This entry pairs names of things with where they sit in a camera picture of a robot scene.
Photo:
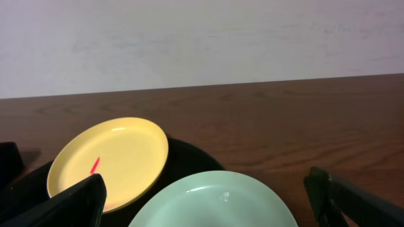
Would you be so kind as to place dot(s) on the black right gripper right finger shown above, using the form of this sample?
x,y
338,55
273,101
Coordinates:
x,y
332,199

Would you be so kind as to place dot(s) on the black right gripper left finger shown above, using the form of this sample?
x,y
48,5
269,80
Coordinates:
x,y
80,205

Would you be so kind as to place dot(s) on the yellow plate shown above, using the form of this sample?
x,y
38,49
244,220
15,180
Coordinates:
x,y
129,153

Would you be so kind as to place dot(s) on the light green plate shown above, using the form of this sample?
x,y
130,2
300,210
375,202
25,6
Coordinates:
x,y
215,199

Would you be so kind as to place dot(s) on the black rectangular soapy water tray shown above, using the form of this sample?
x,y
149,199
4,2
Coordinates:
x,y
11,163

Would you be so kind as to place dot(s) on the round black tray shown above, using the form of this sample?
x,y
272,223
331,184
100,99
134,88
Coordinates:
x,y
184,159

